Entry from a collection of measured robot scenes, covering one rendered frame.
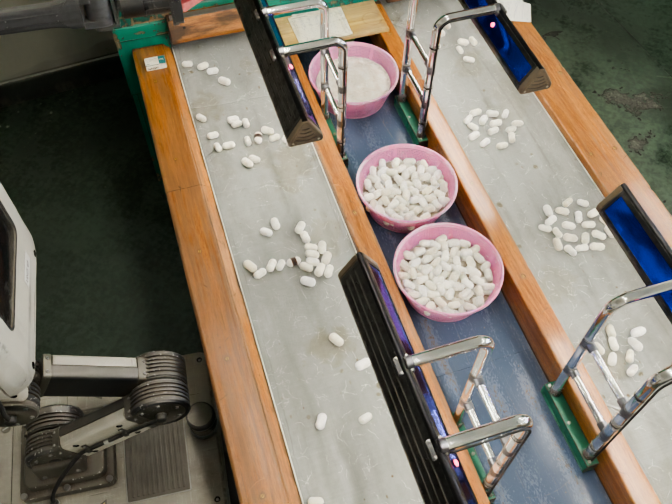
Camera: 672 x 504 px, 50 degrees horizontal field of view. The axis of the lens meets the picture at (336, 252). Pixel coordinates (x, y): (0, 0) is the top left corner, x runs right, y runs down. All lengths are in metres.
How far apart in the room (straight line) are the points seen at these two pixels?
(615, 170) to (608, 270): 0.31
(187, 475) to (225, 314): 0.42
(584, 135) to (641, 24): 1.83
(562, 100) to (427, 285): 0.75
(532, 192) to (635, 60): 1.80
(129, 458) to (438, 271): 0.88
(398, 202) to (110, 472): 0.97
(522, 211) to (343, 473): 0.83
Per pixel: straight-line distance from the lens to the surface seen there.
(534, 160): 2.05
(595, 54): 3.65
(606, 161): 2.08
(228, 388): 1.59
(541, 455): 1.69
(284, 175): 1.94
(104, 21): 1.74
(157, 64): 2.23
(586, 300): 1.82
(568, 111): 2.18
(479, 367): 1.35
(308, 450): 1.56
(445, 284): 1.75
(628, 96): 3.49
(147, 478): 1.86
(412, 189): 1.91
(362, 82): 2.20
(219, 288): 1.72
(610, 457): 1.63
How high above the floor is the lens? 2.21
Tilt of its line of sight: 56 degrees down
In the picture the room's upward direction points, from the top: 1 degrees clockwise
